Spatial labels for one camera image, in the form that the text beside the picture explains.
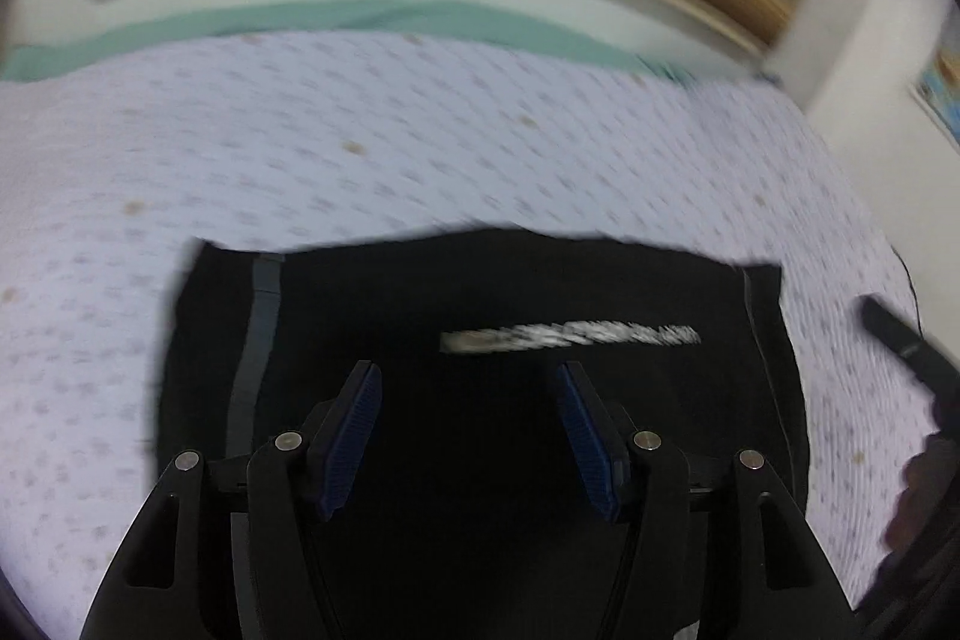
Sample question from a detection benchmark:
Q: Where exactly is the black hooded jacket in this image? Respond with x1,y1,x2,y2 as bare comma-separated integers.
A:
148,222,812,640

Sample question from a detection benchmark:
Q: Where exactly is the person right hand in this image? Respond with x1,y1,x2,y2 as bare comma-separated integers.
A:
884,435,958,552

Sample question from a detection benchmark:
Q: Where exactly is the floral white bed quilt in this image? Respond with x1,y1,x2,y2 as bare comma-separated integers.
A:
2,32,931,638

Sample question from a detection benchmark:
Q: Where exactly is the green bed sheet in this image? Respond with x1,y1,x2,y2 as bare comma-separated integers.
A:
2,0,695,83

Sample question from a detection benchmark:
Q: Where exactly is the black cable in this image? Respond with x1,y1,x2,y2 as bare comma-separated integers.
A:
890,245,925,330

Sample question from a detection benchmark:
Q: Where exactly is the colourful wall map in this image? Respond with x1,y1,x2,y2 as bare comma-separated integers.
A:
913,7,960,146

